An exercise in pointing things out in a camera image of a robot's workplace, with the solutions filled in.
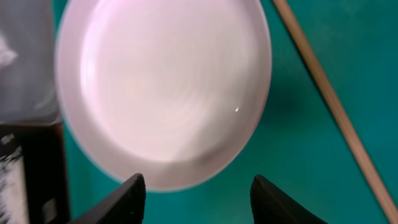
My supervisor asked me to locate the wooden chopstick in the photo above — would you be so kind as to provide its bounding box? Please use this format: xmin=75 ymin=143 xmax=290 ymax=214
xmin=273 ymin=0 xmax=397 ymax=224

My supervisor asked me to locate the clear plastic bin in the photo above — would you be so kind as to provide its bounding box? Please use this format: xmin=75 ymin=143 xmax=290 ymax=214
xmin=1 ymin=0 xmax=62 ymax=125

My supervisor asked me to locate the black plastic tray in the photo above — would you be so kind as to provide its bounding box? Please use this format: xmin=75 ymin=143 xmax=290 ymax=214
xmin=1 ymin=125 xmax=70 ymax=224

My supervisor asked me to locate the white rice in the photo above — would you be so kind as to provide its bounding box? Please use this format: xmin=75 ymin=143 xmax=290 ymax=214
xmin=1 ymin=134 xmax=30 ymax=224

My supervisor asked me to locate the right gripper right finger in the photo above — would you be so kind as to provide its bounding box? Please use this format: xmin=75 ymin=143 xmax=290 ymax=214
xmin=250 ymin=175 xmax=326 ymax=224

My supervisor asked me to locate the white napkin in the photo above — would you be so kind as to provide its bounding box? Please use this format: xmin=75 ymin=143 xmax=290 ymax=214
xmin=0 ymin=34 xmax=19 ymax=69

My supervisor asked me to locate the large white plate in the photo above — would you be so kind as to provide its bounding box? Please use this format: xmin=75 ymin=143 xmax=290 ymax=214
xmin=56 ymin=0 xmax=272 ymax=192

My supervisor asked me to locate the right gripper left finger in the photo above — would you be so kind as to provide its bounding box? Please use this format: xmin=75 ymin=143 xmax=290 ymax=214
xmin=68 ymin=173 xmax=146 ymax=224

